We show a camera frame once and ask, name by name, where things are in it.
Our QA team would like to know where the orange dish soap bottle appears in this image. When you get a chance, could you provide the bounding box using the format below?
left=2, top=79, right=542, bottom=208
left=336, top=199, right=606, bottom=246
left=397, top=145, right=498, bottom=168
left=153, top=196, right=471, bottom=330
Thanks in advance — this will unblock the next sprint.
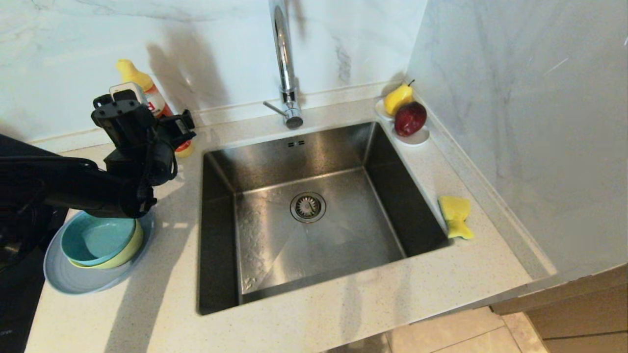
left=116, top=59, right=195, bottom=158

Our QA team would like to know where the chrome faucet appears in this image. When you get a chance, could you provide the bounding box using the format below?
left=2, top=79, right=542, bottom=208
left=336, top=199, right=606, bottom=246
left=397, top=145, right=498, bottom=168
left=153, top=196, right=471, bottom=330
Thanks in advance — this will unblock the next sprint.
left=264, top=0, right=305, bottom=130

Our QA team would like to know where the stainless steel sink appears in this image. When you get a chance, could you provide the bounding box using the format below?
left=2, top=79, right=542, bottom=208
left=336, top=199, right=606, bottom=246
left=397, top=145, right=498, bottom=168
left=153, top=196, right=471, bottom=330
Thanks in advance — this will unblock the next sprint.
left=198, top=121, right=449, bottom=314

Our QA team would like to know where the metal sink drain strainer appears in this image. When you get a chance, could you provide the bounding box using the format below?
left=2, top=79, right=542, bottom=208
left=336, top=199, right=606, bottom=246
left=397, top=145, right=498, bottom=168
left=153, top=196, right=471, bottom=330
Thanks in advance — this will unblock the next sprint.
left=290, top=192, right=327, bottom=224

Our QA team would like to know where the yellow sponge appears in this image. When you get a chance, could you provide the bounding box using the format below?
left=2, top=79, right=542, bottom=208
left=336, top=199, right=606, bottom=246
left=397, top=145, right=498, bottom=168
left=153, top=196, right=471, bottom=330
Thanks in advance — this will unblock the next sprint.
left=437, top=196, right=475, bottom=240

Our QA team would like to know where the teal bowl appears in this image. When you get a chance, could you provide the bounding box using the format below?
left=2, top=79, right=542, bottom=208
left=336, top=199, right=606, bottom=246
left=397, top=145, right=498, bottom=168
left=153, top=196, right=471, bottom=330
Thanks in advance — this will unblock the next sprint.
left=61, top=212, right=137, bottom=267

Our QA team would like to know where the yellow-green bowl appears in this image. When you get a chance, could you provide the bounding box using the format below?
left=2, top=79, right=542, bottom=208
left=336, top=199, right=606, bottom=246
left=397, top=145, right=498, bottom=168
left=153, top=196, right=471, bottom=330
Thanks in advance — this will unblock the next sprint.
left=69, top=221, right=144, bottom=269

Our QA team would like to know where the gray plate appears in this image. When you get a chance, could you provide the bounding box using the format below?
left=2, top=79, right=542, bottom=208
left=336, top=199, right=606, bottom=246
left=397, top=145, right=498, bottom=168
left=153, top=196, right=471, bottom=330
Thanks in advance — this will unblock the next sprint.
left=43, top=211, right=157, bottom=295

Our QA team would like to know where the black induction cooktop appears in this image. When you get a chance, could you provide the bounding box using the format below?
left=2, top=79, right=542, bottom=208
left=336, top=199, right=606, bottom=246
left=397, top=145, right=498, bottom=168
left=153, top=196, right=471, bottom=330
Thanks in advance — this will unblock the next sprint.
left=0, top=206, right=69, bottom=353

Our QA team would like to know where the yellow pear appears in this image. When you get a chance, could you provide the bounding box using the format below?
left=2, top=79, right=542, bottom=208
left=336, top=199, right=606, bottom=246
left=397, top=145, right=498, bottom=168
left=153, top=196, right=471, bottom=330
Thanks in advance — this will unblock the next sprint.
left=383, top=81, right=415, bottom=117

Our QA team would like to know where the dark red apple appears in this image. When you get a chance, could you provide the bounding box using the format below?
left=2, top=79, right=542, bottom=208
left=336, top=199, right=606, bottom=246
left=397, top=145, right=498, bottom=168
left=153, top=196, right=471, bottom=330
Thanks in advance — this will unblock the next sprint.
left=393, top=102, right=427, bottom=138

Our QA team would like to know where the small white fruit dish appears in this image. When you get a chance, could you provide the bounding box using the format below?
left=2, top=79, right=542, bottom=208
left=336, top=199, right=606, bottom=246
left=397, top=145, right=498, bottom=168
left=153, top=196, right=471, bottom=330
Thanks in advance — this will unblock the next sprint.
left=375, top=100, right=430, bottom=147

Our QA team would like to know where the light wooden cabinet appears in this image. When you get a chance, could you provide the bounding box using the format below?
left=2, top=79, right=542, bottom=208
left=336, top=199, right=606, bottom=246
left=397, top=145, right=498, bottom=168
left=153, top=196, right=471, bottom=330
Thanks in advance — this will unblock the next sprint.
left=491, top=262, right=628, bottom=353

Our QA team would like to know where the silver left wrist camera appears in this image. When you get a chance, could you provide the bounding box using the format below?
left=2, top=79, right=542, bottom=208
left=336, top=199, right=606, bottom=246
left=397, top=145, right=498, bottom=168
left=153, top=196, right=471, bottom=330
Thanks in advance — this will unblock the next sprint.
left=109, top=82, right=148, bottom=104

